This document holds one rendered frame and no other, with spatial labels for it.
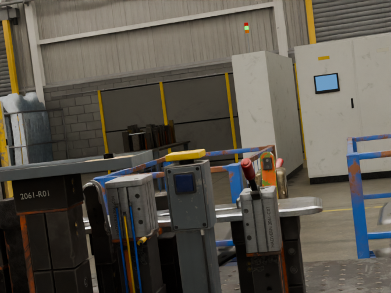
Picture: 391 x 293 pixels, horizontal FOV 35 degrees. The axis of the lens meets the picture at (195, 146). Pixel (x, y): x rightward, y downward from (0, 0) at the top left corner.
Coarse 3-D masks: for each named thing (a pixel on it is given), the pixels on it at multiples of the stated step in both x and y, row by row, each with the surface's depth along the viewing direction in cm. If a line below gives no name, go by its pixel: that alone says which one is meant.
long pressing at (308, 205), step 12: (228, 204) 149; (288, 204) 138; (300, 204) 136; (312, 204) 134; (108, 216) 153; (168, 216) 142; (216, 216) 133; (228, 216) 132; (240, 216) 132; (288, 216) 130
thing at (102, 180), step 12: (204, 156) 438; (252, 156) 351; (132, 168) 380; (144, 168) 400; (216, 168) 316; (228, 168) 314; (240, 168) 316; (96, 180) 334; (108, 180) 333; (240, 180) 313; (240, 192) 313; (216, 228) 383; (228, 228) 381; (216, 240) 321; (228, 240) 318; (228, 252) 371; (228, 264) 433
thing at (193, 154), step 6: (192, 150) 111; (198, 150) 108; (204, 150) 110; (168, 156) 106; (174, 156) 106; (180, 156) 105; (186, 156) 105; (192, 156) 105; (198, 156) 105; (180, 162) 107; (186, 162) 107; (192, 162) 107
